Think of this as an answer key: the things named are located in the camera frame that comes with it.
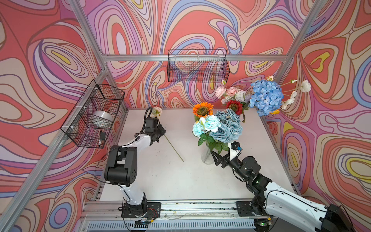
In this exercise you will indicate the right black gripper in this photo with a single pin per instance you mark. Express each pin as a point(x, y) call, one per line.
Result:
point(225, 159)

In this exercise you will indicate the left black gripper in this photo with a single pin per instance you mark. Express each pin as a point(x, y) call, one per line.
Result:
point(161, 129)

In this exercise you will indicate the cream rose single stem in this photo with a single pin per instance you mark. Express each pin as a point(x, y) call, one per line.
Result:
point(157, 112)

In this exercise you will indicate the clear glass vase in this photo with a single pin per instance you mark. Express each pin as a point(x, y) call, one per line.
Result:
point(206, 155)

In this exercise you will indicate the dusty blue hydrangea stem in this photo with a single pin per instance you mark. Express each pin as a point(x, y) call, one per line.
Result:
point(229, 131)

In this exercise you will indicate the red gerbera flower stem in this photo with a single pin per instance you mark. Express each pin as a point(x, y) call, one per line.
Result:
point(236, 106)

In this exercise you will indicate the pink purple mixed bouquet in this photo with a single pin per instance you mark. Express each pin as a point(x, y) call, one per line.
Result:
point(242, 96)

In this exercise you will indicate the light blue hydrangea stem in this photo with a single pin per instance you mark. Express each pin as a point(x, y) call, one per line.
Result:
point(266, 98)

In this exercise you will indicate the large pink peony stem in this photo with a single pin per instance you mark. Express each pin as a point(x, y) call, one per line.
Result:
point(223, 91)

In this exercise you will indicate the white poppy flower stem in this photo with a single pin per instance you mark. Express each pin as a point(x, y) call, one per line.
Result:
point(304, 87)

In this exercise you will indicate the pale pink blue rose bouquet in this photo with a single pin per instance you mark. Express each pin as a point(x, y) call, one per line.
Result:
point(204, 127)

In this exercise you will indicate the orange poppy flower stem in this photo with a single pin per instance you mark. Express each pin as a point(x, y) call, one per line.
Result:
point(274, 111)

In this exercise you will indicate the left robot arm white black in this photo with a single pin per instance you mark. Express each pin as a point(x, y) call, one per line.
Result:
point(121, 170)

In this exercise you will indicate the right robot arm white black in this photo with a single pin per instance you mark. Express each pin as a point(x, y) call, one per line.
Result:
point(274, 200)

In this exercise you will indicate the small black device in basket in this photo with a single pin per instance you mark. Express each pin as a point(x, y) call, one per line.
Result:
point(102, 139)

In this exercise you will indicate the white tape roll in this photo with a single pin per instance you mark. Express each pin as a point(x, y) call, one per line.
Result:
point(102, 119)

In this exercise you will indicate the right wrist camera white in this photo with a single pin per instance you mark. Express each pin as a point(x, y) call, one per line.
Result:
point(234, 149)

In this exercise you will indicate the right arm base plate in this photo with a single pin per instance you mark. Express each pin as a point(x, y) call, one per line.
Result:
point(250, 209)

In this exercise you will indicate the black wire basket left wall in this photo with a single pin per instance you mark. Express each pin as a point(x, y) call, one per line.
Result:
point(78, 127)

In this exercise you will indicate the black wire basket wall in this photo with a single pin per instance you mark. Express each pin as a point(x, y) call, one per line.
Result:
point(78, 127)
point(198, 65)

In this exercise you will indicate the black wire basket back wall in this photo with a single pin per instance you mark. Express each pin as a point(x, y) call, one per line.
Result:
point(198, 65)

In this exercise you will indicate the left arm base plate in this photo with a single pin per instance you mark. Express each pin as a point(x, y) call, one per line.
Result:
point(148, 210)

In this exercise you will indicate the aluminium front rail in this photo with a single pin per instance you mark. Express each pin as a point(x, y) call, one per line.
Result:
point(169, 210)

